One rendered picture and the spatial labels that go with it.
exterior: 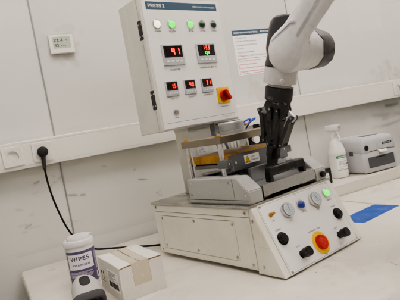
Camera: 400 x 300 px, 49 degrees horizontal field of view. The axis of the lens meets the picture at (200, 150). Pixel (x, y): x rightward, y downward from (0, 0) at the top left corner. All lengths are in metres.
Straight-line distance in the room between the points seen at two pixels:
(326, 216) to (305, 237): 0.12
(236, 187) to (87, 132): 0.76
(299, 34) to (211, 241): 0.62
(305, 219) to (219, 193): 0.24
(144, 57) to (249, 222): 0.60
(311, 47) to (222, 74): 0.54
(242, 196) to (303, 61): 0.37
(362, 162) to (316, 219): 0.93
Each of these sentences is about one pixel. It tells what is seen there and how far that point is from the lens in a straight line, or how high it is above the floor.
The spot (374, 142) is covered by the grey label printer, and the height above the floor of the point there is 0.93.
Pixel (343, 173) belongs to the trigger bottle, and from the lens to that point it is 2.14.
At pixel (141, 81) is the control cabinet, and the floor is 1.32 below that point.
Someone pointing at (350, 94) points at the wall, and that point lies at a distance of 2.43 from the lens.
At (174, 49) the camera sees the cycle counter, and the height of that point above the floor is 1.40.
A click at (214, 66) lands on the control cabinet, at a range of 1.52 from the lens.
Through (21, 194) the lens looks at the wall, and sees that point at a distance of 1.73.
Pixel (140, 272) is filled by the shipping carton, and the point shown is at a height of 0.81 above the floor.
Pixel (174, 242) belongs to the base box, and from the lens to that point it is 1.42.
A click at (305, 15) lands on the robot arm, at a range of 1.02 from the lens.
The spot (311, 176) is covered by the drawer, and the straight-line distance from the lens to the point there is 1.30.
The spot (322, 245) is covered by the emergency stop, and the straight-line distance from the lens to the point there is 1.21.
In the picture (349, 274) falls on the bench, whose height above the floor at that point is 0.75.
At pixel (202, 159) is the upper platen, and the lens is 1.32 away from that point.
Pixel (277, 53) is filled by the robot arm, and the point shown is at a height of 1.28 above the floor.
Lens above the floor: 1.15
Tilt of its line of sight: 3 degrees down
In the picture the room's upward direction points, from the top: 10 degrees counter-clockwise
